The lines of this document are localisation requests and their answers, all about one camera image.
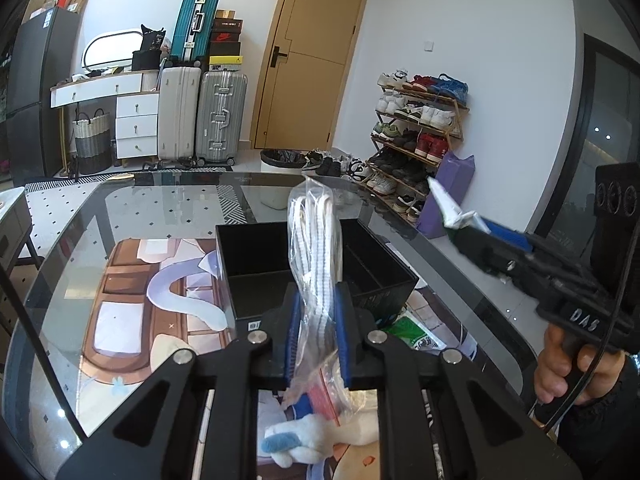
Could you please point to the dark grey refrigerator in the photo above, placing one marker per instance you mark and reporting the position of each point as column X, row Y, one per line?
column 42, row 95

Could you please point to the rows of assorted shoes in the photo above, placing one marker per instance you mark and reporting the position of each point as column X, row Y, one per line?
column 430, row 145

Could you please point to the white trash bin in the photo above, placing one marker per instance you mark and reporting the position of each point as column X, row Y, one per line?
column 277, row 180

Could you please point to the black white patterned rug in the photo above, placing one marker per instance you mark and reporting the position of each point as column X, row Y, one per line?
column 60, row 205

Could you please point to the teal suitcase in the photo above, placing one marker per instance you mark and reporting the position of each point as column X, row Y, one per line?
column 192, row 25

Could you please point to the grey side table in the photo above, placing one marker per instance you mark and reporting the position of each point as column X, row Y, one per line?
column 12, row 230

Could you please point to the black cardboard box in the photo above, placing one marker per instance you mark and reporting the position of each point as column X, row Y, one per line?
column 250, row 247

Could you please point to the black bag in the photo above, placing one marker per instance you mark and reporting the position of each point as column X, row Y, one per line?
column 150, row 50

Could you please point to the dark framed glass door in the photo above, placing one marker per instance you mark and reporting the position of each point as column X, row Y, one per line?
column 605, row 110

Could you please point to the white blue plush toy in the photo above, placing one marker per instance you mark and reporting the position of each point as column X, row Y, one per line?
column 320, row 435

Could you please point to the white dressing table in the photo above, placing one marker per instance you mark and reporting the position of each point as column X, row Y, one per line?
column 135, row 125

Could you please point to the person's right hand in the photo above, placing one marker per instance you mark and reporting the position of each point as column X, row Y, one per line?
column 549, row 365

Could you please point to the silver suitcase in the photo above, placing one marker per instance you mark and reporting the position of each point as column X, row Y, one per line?
column 220, row 115

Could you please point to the wooden shoe rack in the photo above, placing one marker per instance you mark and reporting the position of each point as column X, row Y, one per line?
column 462, row 107

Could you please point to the oval white mirror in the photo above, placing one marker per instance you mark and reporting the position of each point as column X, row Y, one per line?
column 112, row 50

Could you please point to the loose sneakers and sandals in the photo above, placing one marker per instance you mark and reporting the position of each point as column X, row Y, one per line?
column 332, row 165

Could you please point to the person's right forearm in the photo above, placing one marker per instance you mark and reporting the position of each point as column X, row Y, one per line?
column 600, row 440

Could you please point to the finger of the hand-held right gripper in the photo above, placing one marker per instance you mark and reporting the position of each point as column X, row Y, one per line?
column 507, row 236
column 495, row 255

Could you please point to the purple paper bag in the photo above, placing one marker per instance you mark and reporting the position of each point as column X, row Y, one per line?
column 450, row 195

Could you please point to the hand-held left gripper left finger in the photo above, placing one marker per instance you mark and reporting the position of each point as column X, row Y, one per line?
column 295, row 332

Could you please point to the green white packet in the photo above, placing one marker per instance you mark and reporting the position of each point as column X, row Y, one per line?
column 415, row 332

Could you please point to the yellow black shoe box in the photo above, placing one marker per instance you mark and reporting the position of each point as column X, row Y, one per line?
column 225, row 63

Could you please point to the tan shoe box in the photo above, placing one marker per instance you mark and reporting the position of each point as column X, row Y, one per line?
column 226, row 14

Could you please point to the white light switch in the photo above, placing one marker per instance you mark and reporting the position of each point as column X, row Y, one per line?
column 428, row 45

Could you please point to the tan wooden door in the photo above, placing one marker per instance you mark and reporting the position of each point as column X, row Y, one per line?
column 310, row 60

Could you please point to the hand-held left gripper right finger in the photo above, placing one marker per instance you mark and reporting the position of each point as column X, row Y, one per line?
column 342, row 332

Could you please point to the white suitcase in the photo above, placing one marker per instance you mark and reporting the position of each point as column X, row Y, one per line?
column 177, row 115

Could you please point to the white plastic packet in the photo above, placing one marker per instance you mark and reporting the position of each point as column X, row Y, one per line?
column 450, row 205

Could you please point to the woven laundry basket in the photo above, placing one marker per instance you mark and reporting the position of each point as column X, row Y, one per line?
column 92, row 140

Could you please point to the printed cartoon table mat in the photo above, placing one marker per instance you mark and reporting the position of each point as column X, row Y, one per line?
column 125, row 280

